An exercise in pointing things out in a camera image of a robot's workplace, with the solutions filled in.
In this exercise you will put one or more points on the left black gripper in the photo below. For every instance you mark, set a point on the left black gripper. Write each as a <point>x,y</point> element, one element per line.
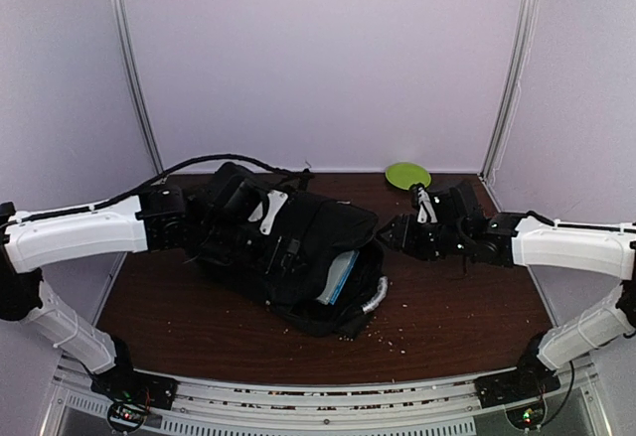
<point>266,263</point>

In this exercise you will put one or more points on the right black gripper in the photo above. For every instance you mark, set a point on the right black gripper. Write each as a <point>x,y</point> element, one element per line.
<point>403,237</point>

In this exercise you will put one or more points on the grey notebook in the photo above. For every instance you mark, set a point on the grey notebook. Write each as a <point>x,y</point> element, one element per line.
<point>337,276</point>

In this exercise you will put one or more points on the black student backpack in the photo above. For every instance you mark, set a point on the black student backpack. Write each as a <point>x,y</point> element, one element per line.
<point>330,227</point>

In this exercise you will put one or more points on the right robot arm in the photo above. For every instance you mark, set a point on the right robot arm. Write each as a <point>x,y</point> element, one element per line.
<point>530,240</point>

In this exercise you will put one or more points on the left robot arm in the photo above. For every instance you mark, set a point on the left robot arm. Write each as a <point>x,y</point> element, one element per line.
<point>150,219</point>

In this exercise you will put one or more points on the green plate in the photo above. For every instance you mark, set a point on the green plate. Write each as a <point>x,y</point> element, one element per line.
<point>404,175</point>

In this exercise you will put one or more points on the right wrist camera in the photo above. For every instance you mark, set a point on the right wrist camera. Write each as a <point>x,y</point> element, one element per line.
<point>445,203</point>

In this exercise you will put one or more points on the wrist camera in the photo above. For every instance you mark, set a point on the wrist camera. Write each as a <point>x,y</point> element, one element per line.
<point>445,203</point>
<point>265,213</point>

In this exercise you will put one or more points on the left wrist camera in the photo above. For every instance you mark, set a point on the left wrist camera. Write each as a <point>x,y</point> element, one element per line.
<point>265,213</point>

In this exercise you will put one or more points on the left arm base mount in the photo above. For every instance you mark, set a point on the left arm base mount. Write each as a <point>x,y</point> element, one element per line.
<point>133,394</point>

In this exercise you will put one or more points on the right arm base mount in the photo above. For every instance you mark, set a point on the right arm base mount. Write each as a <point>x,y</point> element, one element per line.
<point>529,379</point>

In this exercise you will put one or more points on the right aluminium frame post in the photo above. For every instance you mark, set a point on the right aluminium frame post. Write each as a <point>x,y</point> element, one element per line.
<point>521,47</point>

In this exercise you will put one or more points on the aluminium frame post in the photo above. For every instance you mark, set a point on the aluminium frame post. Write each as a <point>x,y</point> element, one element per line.
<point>134,85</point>
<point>521,47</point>

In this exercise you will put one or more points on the front aluminium rail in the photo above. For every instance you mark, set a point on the front aluminium rail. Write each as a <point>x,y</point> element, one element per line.
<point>443,406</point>

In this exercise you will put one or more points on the left aluminium frame post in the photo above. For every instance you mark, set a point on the left aluminium frame post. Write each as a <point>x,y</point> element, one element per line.
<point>134,85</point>

